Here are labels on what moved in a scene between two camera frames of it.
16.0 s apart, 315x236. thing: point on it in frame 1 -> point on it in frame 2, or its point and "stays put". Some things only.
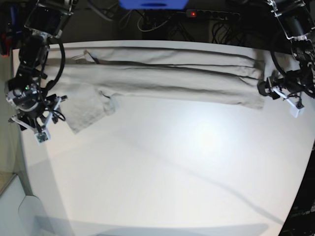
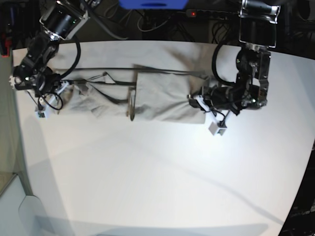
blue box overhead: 154,5 stays put
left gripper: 35,111 -> 48,88
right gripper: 286,84 -> 218,97
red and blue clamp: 8,28 stays put
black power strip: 212,14 stays put
